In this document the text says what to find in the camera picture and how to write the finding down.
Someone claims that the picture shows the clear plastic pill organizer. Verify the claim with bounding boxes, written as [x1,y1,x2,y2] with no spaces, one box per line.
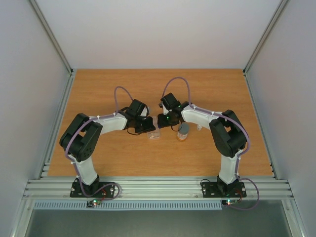
[147,117,160,140]

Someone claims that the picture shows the orange pill bottle grey cap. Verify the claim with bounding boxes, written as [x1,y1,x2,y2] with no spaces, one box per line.
[177,123,190,141]

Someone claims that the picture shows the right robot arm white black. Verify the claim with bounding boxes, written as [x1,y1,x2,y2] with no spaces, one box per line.
[158,93,249,197]

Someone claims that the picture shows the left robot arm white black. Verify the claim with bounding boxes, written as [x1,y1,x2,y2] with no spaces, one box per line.
[59,99,155,199]

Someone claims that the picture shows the left small circuit board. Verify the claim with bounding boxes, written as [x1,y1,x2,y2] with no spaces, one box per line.
[86,199,102,208]

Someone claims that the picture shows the small circuit board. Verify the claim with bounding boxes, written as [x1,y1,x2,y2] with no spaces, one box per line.
[222,199,241,206]
[86,199,102,208]

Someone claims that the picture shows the right small circuit board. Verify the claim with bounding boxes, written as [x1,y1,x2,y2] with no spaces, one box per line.
[222,199,241,206]

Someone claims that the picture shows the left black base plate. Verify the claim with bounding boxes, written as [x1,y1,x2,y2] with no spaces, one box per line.
[70,176,117,198]

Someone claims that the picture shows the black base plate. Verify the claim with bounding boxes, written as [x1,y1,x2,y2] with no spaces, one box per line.
[200,179,247,198]
[70,176,117,198]

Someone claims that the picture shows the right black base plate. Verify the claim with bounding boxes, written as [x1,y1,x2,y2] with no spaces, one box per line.
[200,179,247,198]

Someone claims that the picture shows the left aluminium corner post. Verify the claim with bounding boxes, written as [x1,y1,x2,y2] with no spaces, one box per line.
[29,0,74,75]

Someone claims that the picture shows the aluminium corner post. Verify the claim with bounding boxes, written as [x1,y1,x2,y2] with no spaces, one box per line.
[29,0,74,75]
[243,0,290,75]

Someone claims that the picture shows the grey slotted cable duct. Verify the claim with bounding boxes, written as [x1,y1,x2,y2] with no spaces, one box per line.
[33,200,222,211]

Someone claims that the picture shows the aluminium front frame rail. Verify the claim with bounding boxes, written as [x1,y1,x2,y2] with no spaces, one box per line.
[23,176,294,200]

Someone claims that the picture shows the right aluminium corner post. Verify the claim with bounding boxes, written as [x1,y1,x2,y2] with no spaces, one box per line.
[243,0,290,75]

